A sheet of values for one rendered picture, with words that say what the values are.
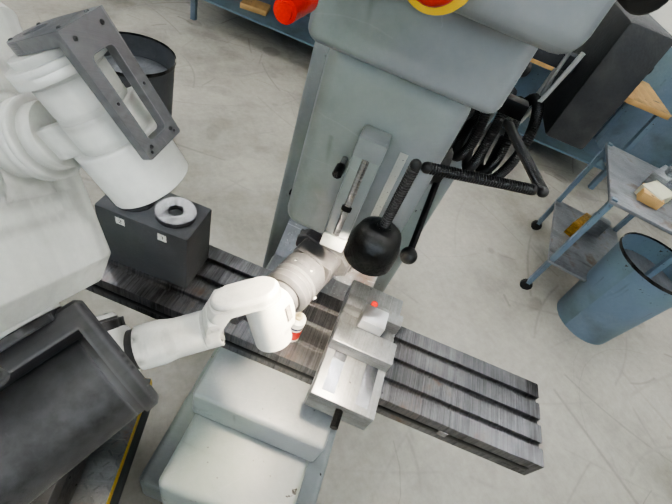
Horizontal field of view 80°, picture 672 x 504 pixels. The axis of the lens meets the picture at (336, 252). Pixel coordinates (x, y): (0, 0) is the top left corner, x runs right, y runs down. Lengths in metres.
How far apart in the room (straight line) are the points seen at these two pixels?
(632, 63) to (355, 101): 0.49
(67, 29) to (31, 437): 0.29
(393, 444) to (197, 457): 1.13
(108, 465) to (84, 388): 1.08
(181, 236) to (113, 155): 0.65
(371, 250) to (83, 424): 0.34
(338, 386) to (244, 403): 0.24
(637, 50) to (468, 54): 0.42
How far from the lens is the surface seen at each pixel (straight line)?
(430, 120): 0.56
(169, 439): 1.69
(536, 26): 0.39
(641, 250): 3.19
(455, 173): 0.48
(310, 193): 0.66
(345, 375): 0.96
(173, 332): 0.69
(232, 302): 0.64
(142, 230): 1.01
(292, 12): 0.37
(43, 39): 0.30
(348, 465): 1.96
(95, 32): 0.30
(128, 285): 1.12
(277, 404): 1.06
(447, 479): 2.14
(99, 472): 1.48
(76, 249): 0.41
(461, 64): 0.49
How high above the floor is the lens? 1.82
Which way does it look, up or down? 46 degrees down
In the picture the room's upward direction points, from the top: 23 degrees clockwise
